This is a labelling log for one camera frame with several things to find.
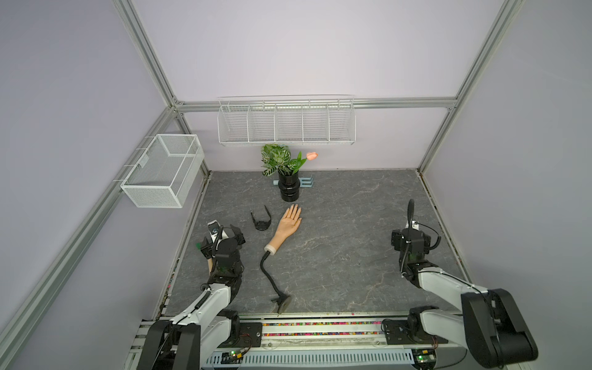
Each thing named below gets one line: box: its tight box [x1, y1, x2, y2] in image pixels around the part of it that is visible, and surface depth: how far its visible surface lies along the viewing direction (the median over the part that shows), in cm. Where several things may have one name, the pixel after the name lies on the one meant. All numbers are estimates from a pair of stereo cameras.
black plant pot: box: [277, 171, 301, 202], surface depth 105 cm
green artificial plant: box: [260, 143, 308, 177], surface depth 92 cm
